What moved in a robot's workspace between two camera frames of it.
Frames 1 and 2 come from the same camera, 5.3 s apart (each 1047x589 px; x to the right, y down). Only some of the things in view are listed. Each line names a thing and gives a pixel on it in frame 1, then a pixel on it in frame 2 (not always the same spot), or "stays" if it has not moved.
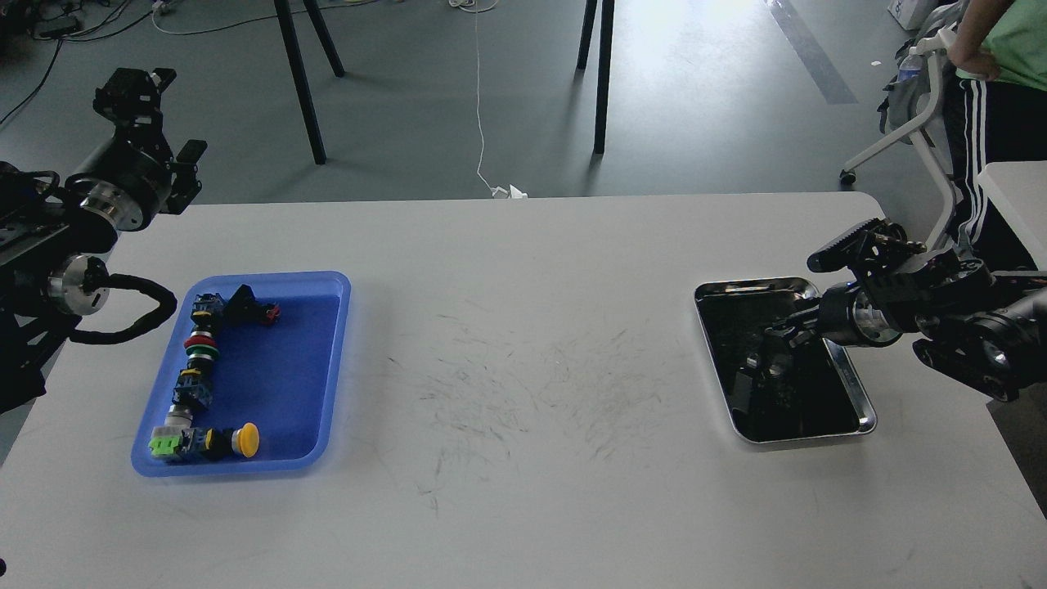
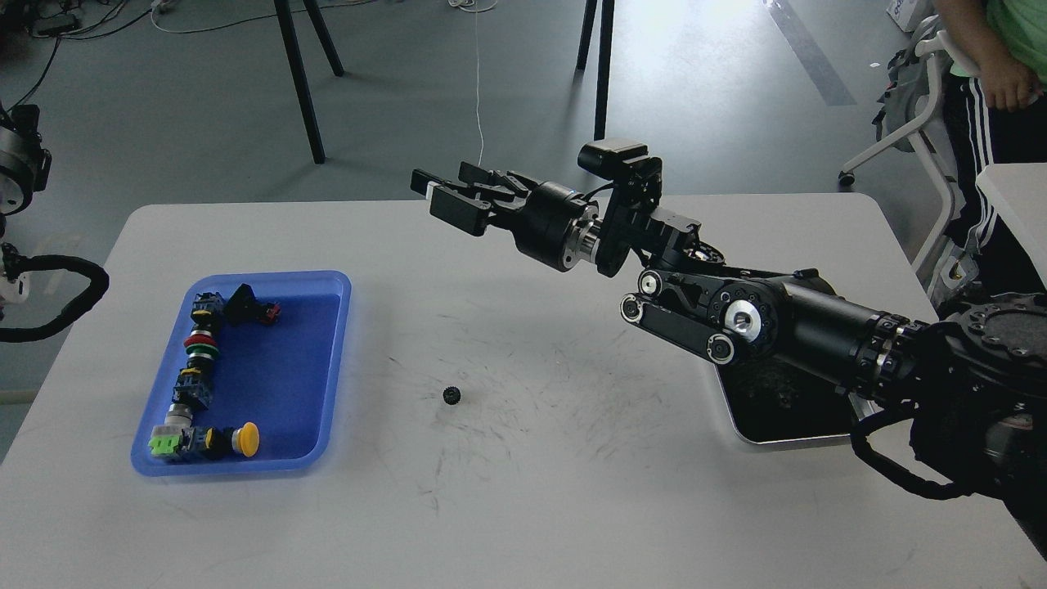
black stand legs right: [604, 63] stays
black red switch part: [243, 308] stays
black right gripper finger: [797, 326] -> [462, 206]
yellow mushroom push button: [217, 443] stays
